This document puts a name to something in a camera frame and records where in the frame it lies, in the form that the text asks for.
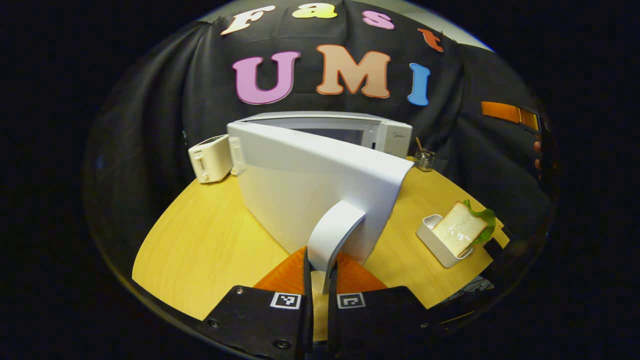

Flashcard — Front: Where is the white rectangular plastic tray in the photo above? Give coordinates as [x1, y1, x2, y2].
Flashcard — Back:
[416, 214, 473, 269]

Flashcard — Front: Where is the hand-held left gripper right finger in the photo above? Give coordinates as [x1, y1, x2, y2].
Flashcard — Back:
[327, 250, 441, 358]

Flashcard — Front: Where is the wire mesh holder with sticks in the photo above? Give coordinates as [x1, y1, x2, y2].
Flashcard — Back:
[414, 137, 437, 172]

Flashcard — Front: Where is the white microwave oven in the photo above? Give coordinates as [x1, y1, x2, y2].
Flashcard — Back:
[226, 111, 416, 296]

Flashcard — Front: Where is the white toaster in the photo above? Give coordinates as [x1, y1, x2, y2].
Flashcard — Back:
[188, 134, 233, 184]

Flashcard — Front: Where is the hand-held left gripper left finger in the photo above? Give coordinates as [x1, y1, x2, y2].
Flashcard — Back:
[200, 246, 313, 360]

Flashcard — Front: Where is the toast and lettuce sandwich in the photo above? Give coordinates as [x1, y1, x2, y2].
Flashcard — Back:
[431, 200, 497, 258]

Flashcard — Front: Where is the black backdrop cloth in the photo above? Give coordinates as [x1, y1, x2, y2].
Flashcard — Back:
[82, 0, 556, 301]

